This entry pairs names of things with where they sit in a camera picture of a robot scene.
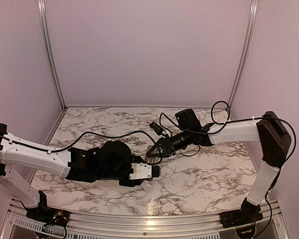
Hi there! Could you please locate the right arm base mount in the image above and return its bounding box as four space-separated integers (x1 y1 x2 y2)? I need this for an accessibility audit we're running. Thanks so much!
220 209 264 228

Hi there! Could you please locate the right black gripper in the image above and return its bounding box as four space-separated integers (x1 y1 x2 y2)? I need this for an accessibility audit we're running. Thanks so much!
146 128 192 157

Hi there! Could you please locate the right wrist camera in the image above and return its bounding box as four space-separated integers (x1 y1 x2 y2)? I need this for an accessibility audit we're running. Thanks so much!
149 122 164 135

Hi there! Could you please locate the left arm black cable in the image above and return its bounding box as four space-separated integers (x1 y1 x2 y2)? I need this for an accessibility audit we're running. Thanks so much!
0 130 157 155

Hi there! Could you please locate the left aluminium frame post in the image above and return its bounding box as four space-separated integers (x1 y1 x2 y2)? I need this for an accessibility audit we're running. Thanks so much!
37 0 67 111

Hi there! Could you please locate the right aluminium frame post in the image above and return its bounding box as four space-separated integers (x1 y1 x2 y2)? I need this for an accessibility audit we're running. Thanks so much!
228 0 259 109

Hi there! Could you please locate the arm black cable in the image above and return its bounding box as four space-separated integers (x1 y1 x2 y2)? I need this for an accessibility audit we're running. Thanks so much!
159 101 298 165
0 130 157 155

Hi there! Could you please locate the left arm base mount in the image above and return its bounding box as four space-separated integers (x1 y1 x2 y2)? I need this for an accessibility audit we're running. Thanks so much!
26 190 70 227

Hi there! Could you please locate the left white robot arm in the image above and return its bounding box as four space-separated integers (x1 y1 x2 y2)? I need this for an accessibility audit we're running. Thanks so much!
0 123 154 222

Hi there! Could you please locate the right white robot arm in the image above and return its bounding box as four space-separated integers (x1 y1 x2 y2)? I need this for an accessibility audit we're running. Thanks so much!
147 109 292 223

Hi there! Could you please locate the aluminium frame post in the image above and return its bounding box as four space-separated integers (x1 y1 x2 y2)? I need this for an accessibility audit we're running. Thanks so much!
228 0 259 109
37 0 67 111

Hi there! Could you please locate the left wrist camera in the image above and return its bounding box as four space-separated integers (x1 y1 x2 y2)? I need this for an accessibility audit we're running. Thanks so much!
129 163 161 180

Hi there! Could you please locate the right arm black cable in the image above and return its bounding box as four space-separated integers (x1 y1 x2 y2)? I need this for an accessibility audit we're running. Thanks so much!
159 101 298 165

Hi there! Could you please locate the front aluminium rail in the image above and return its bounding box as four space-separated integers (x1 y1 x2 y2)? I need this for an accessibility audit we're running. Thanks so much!
0 199 290 239

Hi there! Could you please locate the grey remote control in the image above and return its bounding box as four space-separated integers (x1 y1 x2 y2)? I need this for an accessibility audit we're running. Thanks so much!
144 146 160 184

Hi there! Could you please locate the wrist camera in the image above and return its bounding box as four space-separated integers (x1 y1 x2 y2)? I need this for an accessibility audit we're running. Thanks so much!
129 163 161 180
149 122 164 135

